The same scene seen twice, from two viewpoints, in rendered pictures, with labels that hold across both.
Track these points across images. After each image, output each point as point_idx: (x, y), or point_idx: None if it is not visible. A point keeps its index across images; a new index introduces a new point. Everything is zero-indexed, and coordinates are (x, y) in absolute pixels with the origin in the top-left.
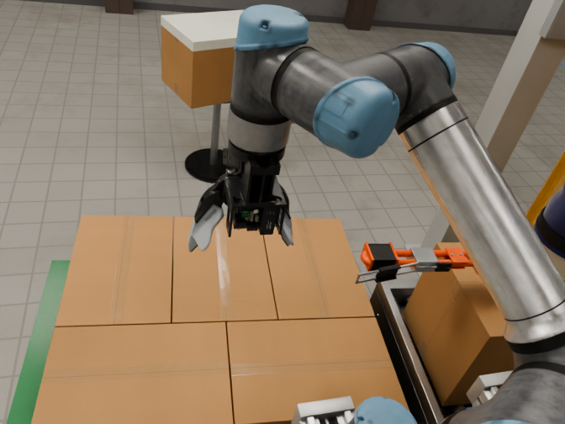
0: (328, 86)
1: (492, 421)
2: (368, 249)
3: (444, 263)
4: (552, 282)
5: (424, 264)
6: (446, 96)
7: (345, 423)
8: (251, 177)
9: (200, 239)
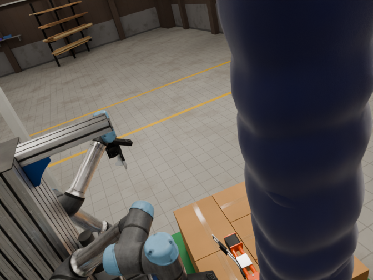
0: None
1: (55, 189)
2: (230, 234)
3: (241, 271)
4: (72, 183)
5: (237, 263)
6: (93, 139)
7: None
8: None
9: None
